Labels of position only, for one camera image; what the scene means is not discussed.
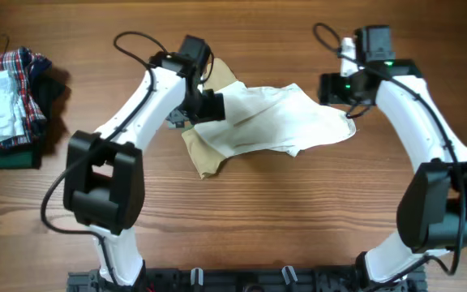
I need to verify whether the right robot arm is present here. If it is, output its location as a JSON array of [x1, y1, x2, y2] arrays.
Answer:
[[318, 25, 467, 291]]

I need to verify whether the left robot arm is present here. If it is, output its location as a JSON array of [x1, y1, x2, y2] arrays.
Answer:
[[63, 36, 225, 291]]

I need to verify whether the red plaid folded shirt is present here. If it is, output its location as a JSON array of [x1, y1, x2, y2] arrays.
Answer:
[[0, 47, 51, 151]]

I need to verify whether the dark green folded garment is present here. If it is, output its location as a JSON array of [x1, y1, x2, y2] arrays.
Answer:
[[0, 74, 71, 170]]

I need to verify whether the white and beige garment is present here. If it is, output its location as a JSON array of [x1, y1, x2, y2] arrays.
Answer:
[[182, 58, 357, 179]]

